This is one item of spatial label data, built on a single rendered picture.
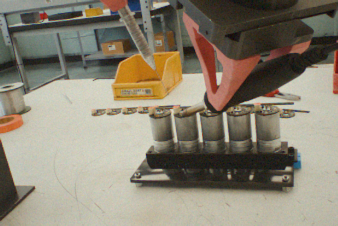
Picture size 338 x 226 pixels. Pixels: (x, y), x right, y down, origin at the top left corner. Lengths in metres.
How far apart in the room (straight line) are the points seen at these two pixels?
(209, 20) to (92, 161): 0.30
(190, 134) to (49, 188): 0.17
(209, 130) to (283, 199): 0.10
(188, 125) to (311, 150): 0.14
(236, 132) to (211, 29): 0.19
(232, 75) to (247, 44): 0.03
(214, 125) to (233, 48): 0.17
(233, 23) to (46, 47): 5.87
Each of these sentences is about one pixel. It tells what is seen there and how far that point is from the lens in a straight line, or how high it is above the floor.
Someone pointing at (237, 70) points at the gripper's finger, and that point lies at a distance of 0.25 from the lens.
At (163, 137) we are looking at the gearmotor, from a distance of 0.42.
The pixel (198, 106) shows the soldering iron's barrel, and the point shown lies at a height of 0.83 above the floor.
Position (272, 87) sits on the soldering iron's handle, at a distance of 0.27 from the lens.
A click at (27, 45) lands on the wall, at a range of 6.28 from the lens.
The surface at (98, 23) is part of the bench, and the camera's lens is 3.10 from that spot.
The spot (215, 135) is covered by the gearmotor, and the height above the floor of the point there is 0.79.
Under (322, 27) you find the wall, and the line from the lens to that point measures 4.76.
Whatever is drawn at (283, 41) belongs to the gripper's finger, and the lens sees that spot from 0.26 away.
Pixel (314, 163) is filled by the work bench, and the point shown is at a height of 0.75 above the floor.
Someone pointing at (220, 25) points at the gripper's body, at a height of 0.92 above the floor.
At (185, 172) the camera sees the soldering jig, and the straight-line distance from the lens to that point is 0.40.
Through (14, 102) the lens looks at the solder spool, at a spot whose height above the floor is 0.77.
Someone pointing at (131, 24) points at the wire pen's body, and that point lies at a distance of 0.38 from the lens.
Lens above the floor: 0.95
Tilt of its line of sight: 19 degrees down
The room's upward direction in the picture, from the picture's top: 8 degrees counter-clockwise
